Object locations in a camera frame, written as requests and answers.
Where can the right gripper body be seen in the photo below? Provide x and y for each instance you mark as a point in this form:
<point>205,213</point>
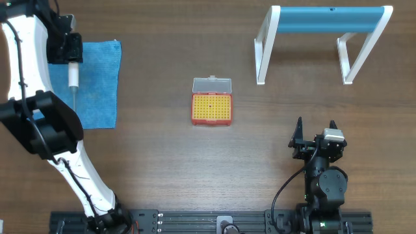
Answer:
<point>330,149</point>

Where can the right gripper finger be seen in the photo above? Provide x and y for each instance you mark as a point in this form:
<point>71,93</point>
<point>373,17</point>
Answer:
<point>298,136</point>
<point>333,126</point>

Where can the white pipette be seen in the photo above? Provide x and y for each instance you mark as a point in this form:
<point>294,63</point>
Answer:
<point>73,74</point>

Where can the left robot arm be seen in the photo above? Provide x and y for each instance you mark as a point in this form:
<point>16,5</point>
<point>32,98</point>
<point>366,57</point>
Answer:
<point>29,58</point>

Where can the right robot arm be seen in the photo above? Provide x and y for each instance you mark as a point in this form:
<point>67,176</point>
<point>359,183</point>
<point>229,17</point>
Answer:
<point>328,188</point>

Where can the red and yellow tip box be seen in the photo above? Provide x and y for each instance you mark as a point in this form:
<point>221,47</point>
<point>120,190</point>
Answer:
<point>211,107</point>

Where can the white and blue stand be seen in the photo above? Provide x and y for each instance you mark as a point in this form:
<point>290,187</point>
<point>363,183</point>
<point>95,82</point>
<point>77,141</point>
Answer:
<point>325,19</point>

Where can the blue cloth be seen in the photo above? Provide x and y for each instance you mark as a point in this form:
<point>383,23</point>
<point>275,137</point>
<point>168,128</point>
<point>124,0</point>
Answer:
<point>97,81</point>

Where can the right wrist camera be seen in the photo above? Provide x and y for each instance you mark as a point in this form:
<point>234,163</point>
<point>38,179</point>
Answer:
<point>333,134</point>

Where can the mounting rail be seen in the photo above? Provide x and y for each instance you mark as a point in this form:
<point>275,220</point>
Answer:
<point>195,222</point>

